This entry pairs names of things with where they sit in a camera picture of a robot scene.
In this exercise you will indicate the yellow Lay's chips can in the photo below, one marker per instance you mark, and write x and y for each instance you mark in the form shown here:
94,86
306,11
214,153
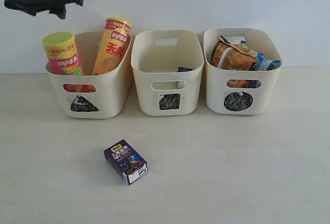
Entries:
112,45

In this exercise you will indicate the purple juice carton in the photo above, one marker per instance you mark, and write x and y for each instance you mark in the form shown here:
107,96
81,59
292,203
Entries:
126,161

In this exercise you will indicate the pink Lay's chips can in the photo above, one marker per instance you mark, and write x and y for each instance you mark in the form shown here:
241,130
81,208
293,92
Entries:
62,54

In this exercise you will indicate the cream bin triangle mark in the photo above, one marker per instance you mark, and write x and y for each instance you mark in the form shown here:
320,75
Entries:
111,88

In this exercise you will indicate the cream bin circle mark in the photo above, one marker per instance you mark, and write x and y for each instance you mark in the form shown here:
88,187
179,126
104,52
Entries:
223,99

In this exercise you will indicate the cream bin square mark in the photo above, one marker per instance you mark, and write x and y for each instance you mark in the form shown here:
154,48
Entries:
155,58

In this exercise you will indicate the orange instant noodle bag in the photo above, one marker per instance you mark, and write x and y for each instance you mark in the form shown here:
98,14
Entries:
228,56

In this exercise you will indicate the blue instant noodle bag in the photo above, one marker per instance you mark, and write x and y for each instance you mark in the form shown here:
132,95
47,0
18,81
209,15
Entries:
259,64

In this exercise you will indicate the blue white milk carton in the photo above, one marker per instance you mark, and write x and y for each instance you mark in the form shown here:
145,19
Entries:
184,69

